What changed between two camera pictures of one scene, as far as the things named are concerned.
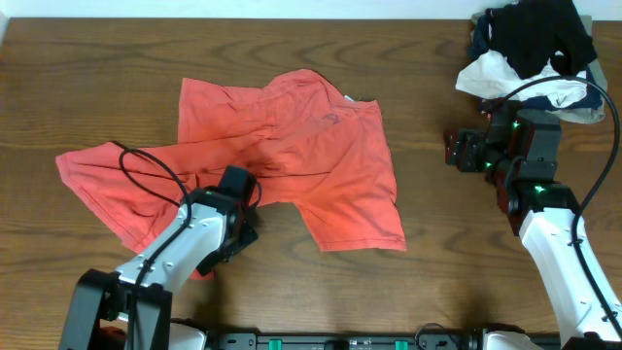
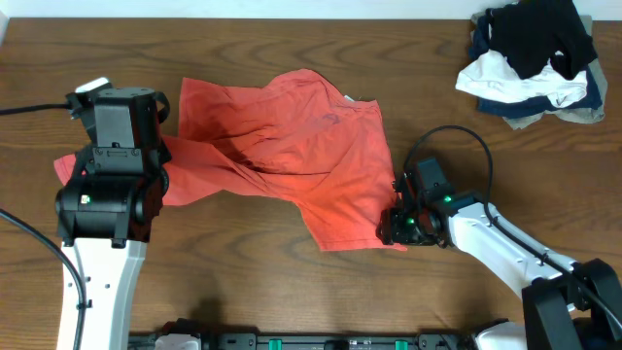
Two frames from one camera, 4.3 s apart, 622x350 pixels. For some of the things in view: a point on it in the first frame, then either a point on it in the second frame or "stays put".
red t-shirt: (303, 142) stays put
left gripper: (241, 235) → (158, 104)
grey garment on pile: (473, 16) stays put
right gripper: (457, 149) → (389, 227)
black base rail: (461, 340) stays put
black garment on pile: (528, 32) stays put
